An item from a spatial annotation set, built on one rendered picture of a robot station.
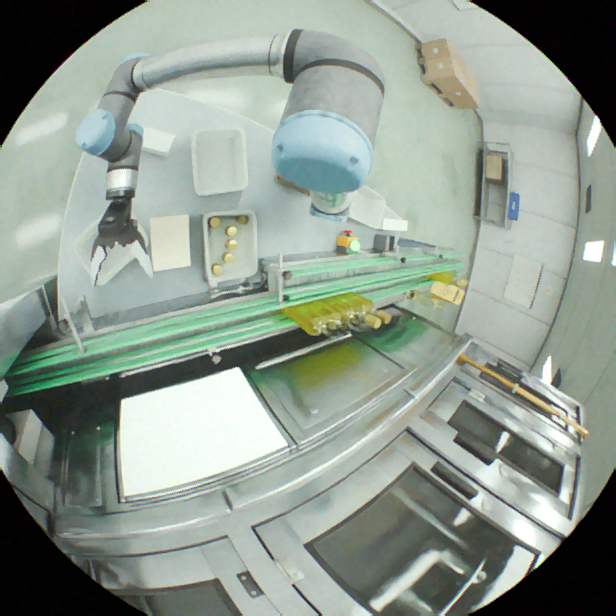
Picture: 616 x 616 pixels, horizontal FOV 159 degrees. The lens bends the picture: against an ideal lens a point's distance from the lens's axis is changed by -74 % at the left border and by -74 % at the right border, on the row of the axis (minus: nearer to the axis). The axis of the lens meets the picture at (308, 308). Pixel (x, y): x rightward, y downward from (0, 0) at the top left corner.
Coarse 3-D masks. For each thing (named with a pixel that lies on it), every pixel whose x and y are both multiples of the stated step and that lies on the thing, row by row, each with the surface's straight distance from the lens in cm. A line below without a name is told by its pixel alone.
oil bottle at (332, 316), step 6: (318, 300) 79; (312, 306) 74; (318, 306) 74; (324, 306) 74; (324, 312) 70; (330, 312) 71; (336, 312) 71; (330, 318) 68; (336, 318) 69; (330, 324) 69
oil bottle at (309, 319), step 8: (296, 304) 75; (304, 304) 75; (288, 312) 77; (296, 312) 72; (304, 312) 69; (312, 312) 70; (296, 320) 73; (304, 320) 68; (312, 320) 65; (320, 320) 66; (304, 328) 70; (312, 328) 66
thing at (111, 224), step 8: (128, 200) 52; (112, 208) 50; (120, 208) 49; (128, 208) 52; (104, 216) 47; (112, 216) 46; (120, 216) 46; (104, 224) 44; (112, 224) 43; (120, 224) 44; (104, 232) 44; (112, 232) 44; (120, 232) 44
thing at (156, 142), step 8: (144, 128) 79; (144, 136) 78; (152, 136) 78; (160, 136) 78; (168, 136) 77; (144, 144) 77; (152, 144) 77; (160, 144) 77; (168, 144) 76; (152, 152) 81; (160, 152) 78; (168, 152) 79
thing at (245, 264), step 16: (224, 224) 79; (240, 224) 80; (256, 224) 75; (208, 240) 78; (224, 240) 79; (240, 240) 81; (256, 240) 75; (208, 256) 71; (240, 256) 82; (256, 256) 76; (208, 272) 73; (224, 272) 79; (240, 272) 78
